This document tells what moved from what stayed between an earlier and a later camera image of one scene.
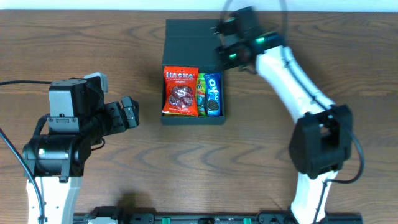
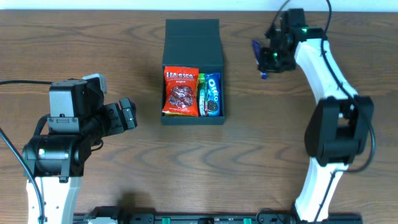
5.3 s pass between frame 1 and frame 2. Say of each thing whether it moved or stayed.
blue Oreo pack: stayed
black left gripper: stayed
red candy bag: stayed
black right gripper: moved
